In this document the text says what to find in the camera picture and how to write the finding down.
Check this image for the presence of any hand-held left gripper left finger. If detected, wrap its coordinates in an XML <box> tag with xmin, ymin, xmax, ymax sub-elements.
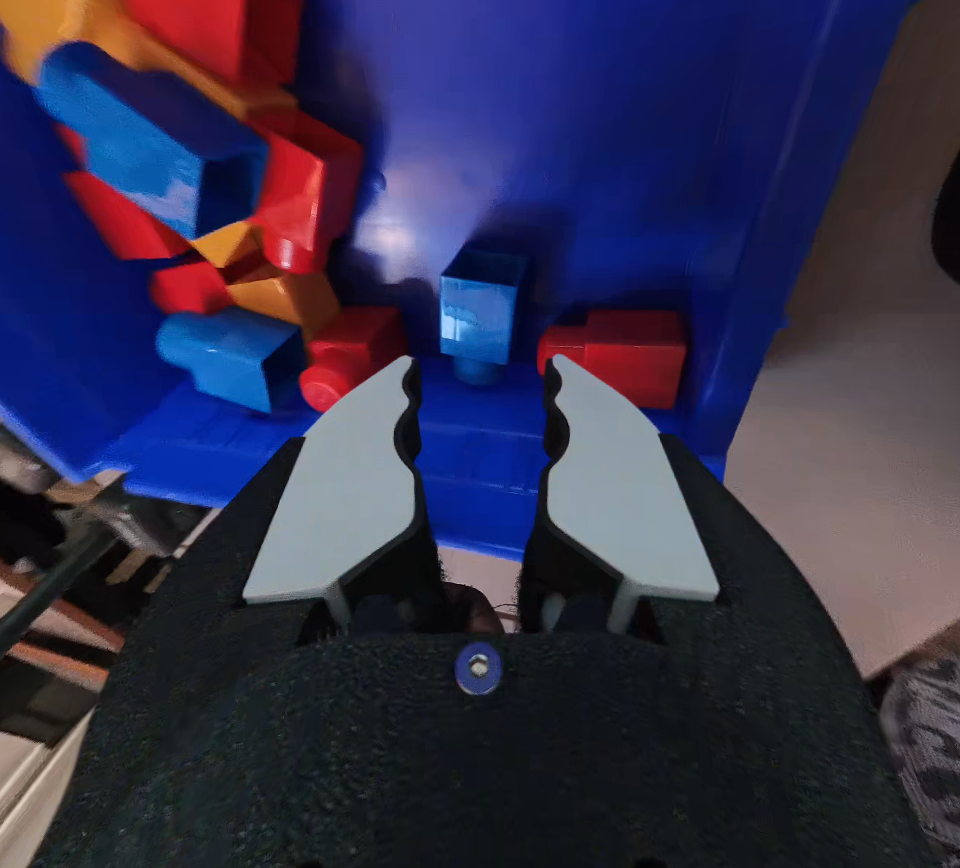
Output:
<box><xmin>241</xmin><ymin>355</ymin><xmax>450</xmax><ymax>635</ymax></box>

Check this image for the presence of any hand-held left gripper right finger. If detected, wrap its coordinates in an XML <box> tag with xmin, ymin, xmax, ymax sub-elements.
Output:
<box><xmin>517</xmin><ymin>355</ymin><xmax>721</xmax><ymax>635</ymax></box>

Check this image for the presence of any blue toy block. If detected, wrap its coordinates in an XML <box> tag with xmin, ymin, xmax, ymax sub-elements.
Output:
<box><xmin>438</xmin><ymin>247</ymin><xmax>530</xmax><ymax>387</ymax></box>

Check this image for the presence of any blue plastic bin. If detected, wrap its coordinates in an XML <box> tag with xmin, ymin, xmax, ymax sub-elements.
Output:
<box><xmin>0</xmin><ymin>0</ymin><xmax>948</xmax><ymax>561</ymax></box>

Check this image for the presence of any red toy block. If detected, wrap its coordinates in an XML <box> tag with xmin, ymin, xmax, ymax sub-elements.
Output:
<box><xmin>536</xmin><ymin>310</ymin><xmax>689</xmax><ymax>410</ymax></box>

